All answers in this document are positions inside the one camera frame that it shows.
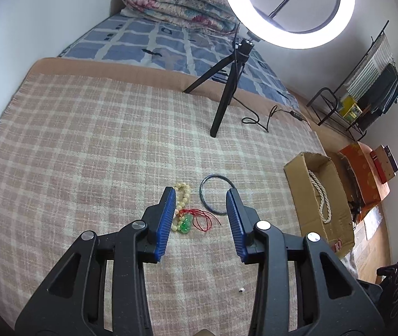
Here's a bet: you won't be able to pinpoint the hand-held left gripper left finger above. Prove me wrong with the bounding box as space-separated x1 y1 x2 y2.
14 186 178 336

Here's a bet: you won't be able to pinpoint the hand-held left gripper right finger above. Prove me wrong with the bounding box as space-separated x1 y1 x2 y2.
225 188 386 336

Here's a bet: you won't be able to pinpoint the cream bead bracelet green pendant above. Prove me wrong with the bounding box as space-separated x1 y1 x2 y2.
177 208 222 235

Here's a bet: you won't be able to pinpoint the cream beaded bracelet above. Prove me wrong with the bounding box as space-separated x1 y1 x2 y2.
172 182 191 234

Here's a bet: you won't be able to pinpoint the blue bangle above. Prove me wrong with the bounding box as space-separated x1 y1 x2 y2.
199 174 236 215

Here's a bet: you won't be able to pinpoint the cardboard box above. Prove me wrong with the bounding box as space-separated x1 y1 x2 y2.
283 151 356 258

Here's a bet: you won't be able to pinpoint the pink plaid blanket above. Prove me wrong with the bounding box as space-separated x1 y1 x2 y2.
0 73 327 336

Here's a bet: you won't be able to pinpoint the black tripod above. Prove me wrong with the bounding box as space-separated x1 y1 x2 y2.
182 36 256 138

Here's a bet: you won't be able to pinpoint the orange box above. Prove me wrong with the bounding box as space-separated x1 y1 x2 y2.
338 141 391 223

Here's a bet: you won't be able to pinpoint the dark red box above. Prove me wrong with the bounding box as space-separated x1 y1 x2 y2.
369 144 398 184

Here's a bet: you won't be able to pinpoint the black clothes rack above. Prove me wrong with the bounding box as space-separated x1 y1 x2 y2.
305 20 398 141

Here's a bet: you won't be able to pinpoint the brown blanket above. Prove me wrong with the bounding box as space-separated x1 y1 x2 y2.
27 57 326 138

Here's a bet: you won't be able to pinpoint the dark hanging clothes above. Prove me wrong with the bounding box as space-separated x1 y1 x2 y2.
359 63 398 131

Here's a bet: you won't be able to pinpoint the striped hanging cloth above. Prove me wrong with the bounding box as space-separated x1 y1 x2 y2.
345 36 394 96

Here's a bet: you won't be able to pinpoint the folded floral quilt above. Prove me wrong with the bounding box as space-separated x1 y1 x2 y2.
120 0 242 33

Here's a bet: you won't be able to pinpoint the white pearl necklace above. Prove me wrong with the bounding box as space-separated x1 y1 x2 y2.
307 170 333 223

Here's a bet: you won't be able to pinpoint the black ring light cable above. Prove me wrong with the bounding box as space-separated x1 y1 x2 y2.
241 104 312 133

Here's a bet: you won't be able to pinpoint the white ring light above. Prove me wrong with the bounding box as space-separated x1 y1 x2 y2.
221 0 356 50

